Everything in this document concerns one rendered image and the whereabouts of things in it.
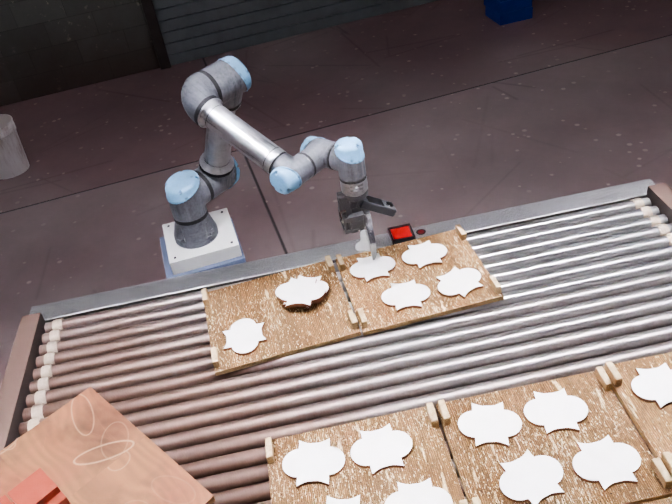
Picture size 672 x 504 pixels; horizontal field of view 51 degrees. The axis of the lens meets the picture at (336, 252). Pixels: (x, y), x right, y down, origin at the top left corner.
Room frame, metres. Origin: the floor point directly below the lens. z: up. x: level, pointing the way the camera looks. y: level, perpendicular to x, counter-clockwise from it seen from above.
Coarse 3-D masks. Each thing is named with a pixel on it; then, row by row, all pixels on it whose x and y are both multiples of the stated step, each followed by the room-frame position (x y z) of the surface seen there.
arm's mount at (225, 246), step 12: (216, 216) 2.13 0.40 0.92; (228, 216) 2.12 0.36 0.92; (168, 228) 2.10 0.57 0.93; (228, 228) 2.04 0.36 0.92; (168, 240) 2.03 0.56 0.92; (216, 240) 1.98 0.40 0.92; (228, 240) 1.97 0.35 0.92; (168, 252) 1.96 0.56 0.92; (180, 252) 1.95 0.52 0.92; (192, 252) 1.94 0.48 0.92; (204, 252) 1.93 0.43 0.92; (216, 252) 1.93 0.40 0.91; (228, 252) 1.93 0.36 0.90; (240, 252) 1.94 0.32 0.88; (180, 264) 1.90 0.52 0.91; (192, 264) 1.91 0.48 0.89; (204, 264) 1.92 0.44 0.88
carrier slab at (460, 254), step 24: (432, 240) 1.76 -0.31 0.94; (456, 240) 1.74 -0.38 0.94; (456, 264) 1.62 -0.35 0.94; (480, 264) 1.60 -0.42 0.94; (360, 288) 1.59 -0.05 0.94; (384, 288) 1.57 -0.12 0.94; (432, 288) 1.53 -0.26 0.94; (384, 312) 1.47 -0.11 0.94; (408, 312) 1.45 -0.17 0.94; (432, 312) 1.44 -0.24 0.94
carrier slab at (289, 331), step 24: (312, 264) 1.74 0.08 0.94; (240, 288) 1.68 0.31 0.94; (264, 288) 1.66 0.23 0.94; (336, 288) 1.61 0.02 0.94; (216, 312) 1.59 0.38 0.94; (240, 312) 1.57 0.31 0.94; (264, 312) 1.56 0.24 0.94; (288, 312) 1.54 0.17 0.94; (312, 312) 1.52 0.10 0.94; (336, 312) 1.50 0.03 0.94; (216, 336) 1.49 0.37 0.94; (264, 336) 1.45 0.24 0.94; (288, 336) 1.44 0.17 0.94; (312, 336) 1.42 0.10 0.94; (336, 336) 1.41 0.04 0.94; (240, 360) 1.38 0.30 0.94; (264, 360) 1.37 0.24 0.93
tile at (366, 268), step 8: (376, 256) 1.71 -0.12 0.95; (384, 256) 1.71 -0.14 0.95; (360, 264) 1.69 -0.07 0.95; (368, 264) 1.68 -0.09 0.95; (376, 264) 1.68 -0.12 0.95; (384, 264) 1.67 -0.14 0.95; (392, 264) 1.66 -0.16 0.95; (352, 272) 1.66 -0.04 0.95; (360, 272) 1.65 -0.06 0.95; (368, 272) 1.64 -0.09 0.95; (376, 272) 1.64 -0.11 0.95; (384, 272) 1.63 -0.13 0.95; (368, 280) 1.61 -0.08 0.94
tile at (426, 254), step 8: (408, 248) 1.74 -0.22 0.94; (416, 248) 1.72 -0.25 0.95; (424, 248) 1.71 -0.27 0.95; (432, 248) 1.71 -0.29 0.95; (440, 248) 1.70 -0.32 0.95; (408, 256) 1.69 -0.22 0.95; (416, 256) 1.68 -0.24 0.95; (424, 256) 1.67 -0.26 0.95; (432, 256) 1.67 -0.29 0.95; (440, 256) 1.66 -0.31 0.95; (408, 264) 1.66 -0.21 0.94; (416, 264) 1.65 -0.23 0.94; (424, 264) 1.64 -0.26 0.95; (432, 264) 1.64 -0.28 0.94; (440, 264) 1.64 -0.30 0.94
